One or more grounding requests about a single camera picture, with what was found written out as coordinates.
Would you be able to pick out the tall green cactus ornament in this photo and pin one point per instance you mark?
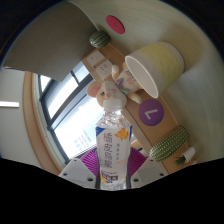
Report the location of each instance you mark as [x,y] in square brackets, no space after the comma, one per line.
[170,143]

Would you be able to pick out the ceiling strip lights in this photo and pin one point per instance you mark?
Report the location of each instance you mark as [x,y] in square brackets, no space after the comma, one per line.
[9,104]

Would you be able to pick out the pale yellow paper cup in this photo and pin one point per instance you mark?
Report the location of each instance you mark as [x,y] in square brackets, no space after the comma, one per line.
[160,63]

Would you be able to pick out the small round green cactus ornament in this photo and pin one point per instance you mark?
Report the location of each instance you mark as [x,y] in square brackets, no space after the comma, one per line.
[99,39]

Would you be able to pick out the wooden desk back ledge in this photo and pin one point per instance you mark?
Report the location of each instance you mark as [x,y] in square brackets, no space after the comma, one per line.
[136,130]

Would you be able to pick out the grey-green desk partition panel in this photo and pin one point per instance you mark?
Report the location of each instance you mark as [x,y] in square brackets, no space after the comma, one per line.
[50,43]

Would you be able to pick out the round purple number sign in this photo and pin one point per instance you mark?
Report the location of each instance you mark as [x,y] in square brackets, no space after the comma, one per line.
[151,112]

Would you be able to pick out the clear plastic drink bottle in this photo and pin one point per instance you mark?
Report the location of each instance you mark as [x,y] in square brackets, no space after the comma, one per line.
[113,143]

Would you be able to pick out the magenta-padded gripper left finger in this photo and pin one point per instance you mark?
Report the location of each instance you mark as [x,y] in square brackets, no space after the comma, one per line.
[78,171]

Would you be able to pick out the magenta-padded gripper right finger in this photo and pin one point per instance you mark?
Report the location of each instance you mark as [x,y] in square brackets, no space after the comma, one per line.
[148,170]

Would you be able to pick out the dark-framed window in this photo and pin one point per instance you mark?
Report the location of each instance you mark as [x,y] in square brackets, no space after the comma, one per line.
[73,116]

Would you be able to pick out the white wall power outlet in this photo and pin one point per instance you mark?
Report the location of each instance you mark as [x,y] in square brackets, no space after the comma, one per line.
[104,69]
[95,57]

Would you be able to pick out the flat round red coaster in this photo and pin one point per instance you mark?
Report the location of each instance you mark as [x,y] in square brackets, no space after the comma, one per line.
[115,24]

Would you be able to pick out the beige plush mouse toy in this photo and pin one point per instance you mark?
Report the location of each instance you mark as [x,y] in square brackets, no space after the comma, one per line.
[106,90]

